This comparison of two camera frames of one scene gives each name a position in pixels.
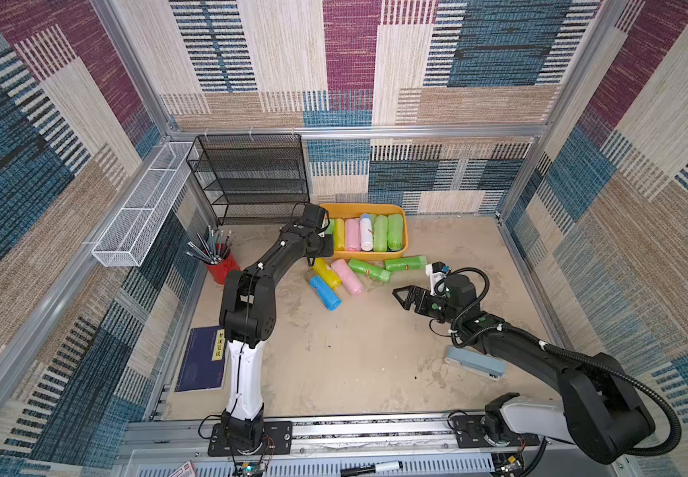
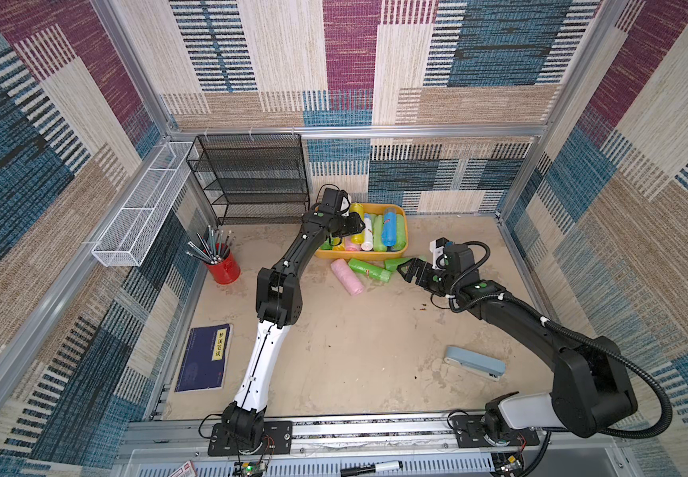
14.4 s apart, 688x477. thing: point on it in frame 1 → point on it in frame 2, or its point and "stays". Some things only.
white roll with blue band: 366,233 stays
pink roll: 348,278 stays
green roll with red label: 407,263 stays
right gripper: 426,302 → 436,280
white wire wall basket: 146,207 stays
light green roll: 380,233 stays
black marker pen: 370,468 stays
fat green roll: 395,232 stays
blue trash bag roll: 325,293 → 389,227
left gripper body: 326,247 → 349,226
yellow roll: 339,234 stays
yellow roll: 321,267 → 358,238
